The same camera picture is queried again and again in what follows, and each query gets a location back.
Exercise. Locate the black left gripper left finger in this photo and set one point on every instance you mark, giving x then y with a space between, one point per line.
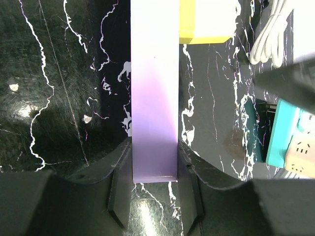
93 202

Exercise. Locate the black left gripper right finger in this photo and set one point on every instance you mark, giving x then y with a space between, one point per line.
214 203

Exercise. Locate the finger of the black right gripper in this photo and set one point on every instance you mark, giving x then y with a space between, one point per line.
294 83

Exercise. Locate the yellow cube plug adapter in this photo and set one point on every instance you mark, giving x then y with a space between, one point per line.
208 21

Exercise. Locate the purple power strip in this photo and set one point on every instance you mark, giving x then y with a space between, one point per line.
154 27

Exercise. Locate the teal triangular power strip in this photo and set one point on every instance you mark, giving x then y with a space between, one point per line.
267 131

